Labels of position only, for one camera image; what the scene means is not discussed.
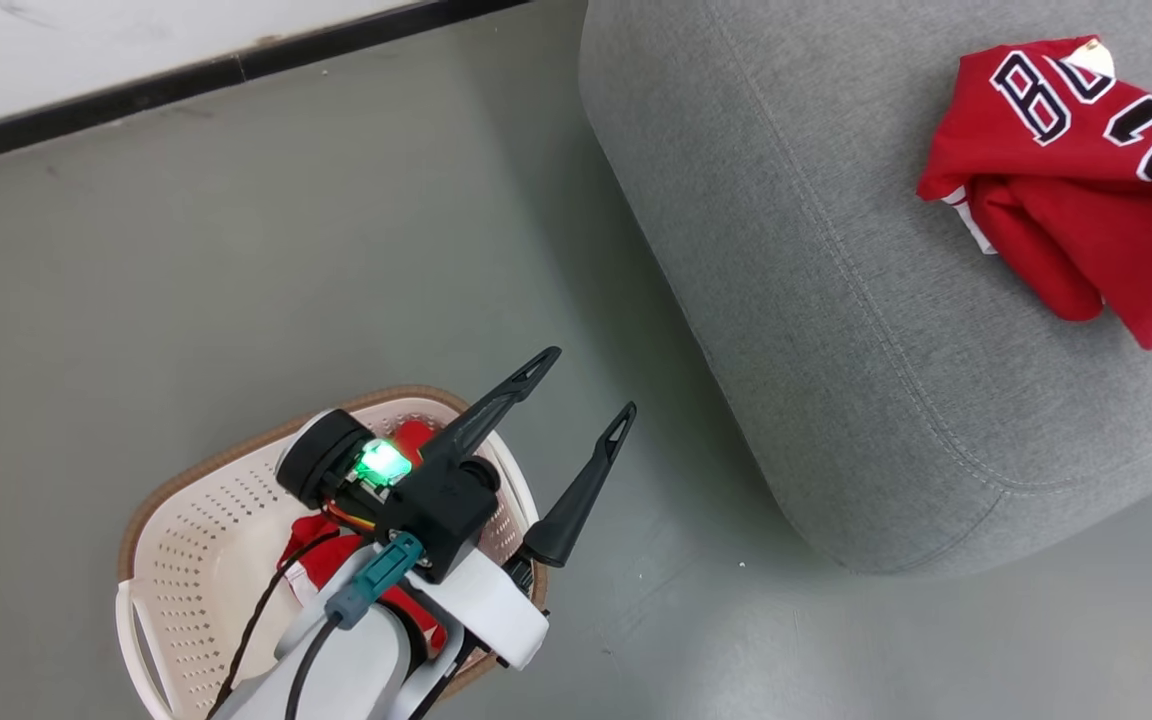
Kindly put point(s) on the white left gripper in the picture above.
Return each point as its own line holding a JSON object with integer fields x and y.
{"x": 496, "y": 610}

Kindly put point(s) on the red garment with white band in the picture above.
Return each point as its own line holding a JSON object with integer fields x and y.
{"x": 311, "y": 555}

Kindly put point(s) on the red basketball jersey with lettering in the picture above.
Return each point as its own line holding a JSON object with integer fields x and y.
{"x": 1056, "y": 230}

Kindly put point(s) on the grey fabric sofa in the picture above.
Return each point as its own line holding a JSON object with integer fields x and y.
{"x": 836, "y": 300}

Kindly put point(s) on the cream perforated laundry basket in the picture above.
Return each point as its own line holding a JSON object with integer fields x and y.
{"x": 196, "y": 540}

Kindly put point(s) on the black baseboard strip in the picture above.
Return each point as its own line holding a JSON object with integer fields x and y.
{"x": 136, "y": 100}

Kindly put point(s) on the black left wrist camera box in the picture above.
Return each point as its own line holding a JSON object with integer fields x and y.
{"x": 436, "y": 515}

